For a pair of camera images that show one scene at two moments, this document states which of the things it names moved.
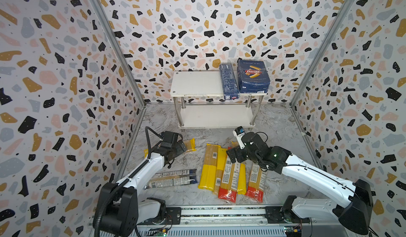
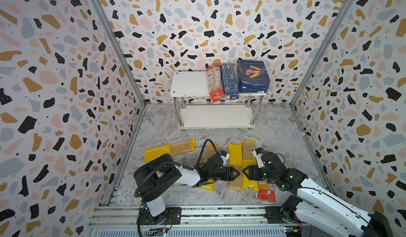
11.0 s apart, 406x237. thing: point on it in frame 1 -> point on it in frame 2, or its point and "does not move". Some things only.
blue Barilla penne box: (252, 77) does not move
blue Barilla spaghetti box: (230, 89) does not move
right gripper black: (237, 153) -> (255, 173)
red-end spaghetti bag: (228, 188) -> (214, 76)
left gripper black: (179, 149) -> (230, 177)
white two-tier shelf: (200, 103) does not move
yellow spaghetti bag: (208, 173) does not move
